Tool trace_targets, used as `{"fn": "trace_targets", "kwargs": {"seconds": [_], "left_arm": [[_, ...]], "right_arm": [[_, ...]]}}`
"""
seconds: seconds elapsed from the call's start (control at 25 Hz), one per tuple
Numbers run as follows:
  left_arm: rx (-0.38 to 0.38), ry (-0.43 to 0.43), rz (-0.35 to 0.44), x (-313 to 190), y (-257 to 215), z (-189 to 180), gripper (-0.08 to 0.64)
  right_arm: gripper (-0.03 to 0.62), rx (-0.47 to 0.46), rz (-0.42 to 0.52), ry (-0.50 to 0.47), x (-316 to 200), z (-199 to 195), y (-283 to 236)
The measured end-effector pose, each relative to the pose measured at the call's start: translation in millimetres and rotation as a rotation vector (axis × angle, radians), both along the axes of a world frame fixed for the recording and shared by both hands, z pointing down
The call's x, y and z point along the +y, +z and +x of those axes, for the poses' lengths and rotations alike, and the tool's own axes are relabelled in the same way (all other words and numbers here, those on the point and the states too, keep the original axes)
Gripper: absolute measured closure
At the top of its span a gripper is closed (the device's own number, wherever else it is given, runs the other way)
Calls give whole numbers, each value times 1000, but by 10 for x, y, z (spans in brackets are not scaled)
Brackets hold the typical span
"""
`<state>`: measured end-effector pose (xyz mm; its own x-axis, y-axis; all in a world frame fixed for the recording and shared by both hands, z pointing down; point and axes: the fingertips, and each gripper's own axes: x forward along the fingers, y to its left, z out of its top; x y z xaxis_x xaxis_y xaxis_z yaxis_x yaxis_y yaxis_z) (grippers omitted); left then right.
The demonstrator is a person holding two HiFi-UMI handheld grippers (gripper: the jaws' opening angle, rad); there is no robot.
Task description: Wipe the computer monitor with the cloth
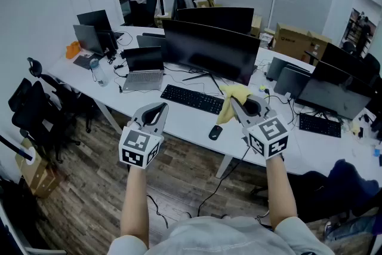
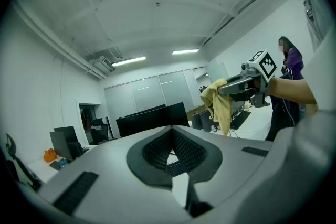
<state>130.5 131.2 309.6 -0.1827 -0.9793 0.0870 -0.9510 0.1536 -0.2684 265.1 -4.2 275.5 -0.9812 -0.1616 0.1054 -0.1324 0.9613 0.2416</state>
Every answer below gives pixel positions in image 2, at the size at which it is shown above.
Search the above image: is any person's right forearm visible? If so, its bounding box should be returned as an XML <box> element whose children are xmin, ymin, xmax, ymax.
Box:
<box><xmin>265</xmin><ymin>77</ymin><xmax>319</xmax><ymax>105</ymax></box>

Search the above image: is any black office chair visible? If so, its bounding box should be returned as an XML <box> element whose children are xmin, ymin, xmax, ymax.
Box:
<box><xmin>5</xmin><ymin>133</ymin><xmax>40</xmax><ymax>192</ymax></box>
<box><xmin>90</xmin><ymin>118</ymin><xmax>110</xmax><ymax>144</ymax></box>

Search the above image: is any white air conditioner unit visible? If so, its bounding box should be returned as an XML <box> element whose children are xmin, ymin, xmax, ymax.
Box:
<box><xmin>93</xmin><ymin>56</ymin><xmax>117</xmax><ymax>73</ymax></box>

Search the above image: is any wide black monitor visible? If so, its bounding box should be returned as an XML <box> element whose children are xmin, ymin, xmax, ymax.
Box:
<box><xmin>115</xmin><ymin>101</ymin><xmax>190</xmax><ymax>138</ymax></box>

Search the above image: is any dark doorway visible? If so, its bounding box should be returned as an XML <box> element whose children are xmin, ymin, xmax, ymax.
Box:
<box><xmin>78</xmin><ymin>102</ymin><xmax>102</xmax><ymax>145</ymax></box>

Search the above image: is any dark hooded jacket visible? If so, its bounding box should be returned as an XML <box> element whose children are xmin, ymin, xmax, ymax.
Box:
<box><xmin>265</xmin><ymin>73</ymin><xmax>300</xmax><ymax>142</ymax></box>

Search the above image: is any orange object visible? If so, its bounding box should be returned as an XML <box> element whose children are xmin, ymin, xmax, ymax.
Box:
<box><xmin>43</xmin><ymin>148</ymin><xmax>57</xmax><ymax>163</ymax></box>

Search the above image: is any black keyboard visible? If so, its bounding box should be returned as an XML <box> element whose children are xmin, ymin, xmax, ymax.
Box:
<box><xmin>165</xmin><ymin>158</ymin><xmax>187</xmax><ymax>177</ymax></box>
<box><xmin>230</xmin><ymin>110</ymin><xmax>251</xmax><ymax>131</ymax></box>

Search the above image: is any yellow cloth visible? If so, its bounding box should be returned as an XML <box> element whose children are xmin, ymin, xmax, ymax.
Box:
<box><xmin>200</xmin><ymin>78</ymin><xmax>234</xmax><ymax>137</ymax></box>

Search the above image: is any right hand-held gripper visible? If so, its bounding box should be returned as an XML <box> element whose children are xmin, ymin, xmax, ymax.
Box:
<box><xmin>217</xmin><ymin>49</ymin><xmax>278</xmax><ymax>109</ymax></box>

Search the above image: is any open brown cardboard box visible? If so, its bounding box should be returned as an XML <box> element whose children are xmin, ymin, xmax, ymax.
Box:
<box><xmin>186</xmin><ymin>104</ymin><xmax>211</xmax><ymax>120</ymax></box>

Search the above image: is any person's white shirt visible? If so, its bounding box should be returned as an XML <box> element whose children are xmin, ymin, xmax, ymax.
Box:
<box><xmin>304</xmin><ymin>0</ymin><xmax>336</xmax><ymax>113</ymax></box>

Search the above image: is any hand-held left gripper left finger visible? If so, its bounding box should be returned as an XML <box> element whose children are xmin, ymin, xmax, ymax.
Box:
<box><xmin>36</xmin><ymin>125</ymin><xmax>194</xmax><ymax>224</ymax></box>

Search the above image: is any long ceiling light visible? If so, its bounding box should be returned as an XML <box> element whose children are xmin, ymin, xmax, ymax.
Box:
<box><xmin>172</xmin><ymin>48</ymin><xmax>200</xmax><ymax>56</ymax></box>
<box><xmin>111</xmin><ymin>56</ymin><xmax>146</xmax><ymax>67</ymax></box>

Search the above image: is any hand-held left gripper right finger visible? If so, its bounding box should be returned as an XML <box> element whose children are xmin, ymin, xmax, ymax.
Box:
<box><xmin>172</xmin><ymin>125</ymin><xmax>274</xmax><ymax>209</ymax></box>

